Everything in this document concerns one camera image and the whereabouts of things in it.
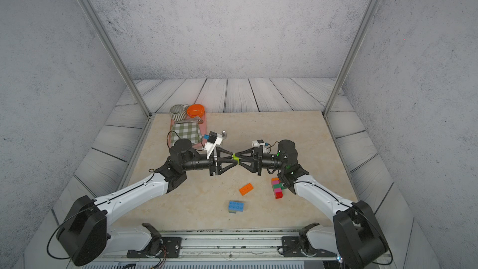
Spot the right aluminium frame post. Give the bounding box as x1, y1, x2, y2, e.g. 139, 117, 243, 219
322, 0, 380, 118

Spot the metal utensil on tray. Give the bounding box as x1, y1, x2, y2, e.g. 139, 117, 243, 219
176, 117, 204, 125

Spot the pink tray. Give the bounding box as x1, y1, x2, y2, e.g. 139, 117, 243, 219
167, 116, 207, 150

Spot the orange bowl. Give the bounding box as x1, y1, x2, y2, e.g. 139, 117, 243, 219
187, 104, 205, 118

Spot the left aluminium frame post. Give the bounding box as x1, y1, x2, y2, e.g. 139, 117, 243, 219
77, 0, 152, 119

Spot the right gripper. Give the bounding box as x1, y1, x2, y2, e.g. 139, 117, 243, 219
237, 147, 288, 178

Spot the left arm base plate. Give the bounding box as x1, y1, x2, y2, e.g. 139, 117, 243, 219
126, 237, 182, 259

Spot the green checkered cloth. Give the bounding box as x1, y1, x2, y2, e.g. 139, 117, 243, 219
169, 123, 202, 146

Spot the dark green lego brick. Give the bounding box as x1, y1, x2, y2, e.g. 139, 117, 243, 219
272, 184, 286, 190

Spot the aluminium front rail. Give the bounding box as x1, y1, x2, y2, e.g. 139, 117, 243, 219
66, 228, 397, 269

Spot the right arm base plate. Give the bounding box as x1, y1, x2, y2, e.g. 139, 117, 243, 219
277, 236, 337, 258

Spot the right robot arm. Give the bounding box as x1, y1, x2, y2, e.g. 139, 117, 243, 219
232, 139, 391, 269

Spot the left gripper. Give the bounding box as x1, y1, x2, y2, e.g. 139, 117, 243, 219
180, 147, 236, 178

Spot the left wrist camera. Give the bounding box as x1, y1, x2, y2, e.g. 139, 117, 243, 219
204, 132, 224, 159

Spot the striped grey mug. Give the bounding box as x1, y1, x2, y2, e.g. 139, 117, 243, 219
169, 104, 189, 123

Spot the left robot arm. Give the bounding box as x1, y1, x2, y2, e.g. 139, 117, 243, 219
52, 135, 240, 267

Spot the blue long lego brick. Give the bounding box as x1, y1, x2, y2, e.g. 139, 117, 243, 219
228, 201, 245, 212

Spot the aluminium frame post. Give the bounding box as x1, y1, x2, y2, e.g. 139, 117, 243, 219
77, 0, 152, 119
322, 0, 380, 118

